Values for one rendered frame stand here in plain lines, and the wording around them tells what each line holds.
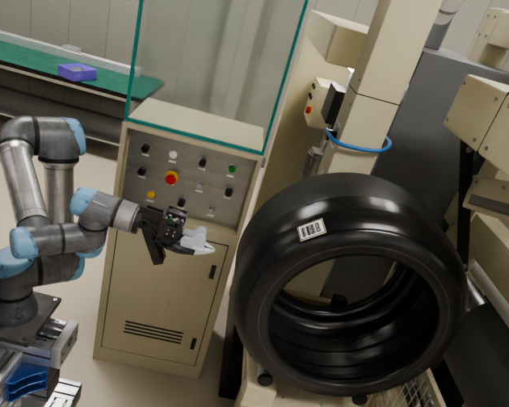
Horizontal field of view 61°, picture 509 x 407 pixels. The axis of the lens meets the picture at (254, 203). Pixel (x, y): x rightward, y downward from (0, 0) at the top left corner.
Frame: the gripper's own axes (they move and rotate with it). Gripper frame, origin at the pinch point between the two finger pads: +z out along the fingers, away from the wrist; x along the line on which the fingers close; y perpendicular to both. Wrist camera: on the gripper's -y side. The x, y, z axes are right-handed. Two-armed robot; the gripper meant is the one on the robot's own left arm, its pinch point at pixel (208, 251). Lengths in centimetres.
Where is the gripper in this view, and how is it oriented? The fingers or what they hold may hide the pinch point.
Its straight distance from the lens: 113.3
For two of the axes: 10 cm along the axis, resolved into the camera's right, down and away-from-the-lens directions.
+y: 3.6, -8.3, -4.2
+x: 0.2, -4.4, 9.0
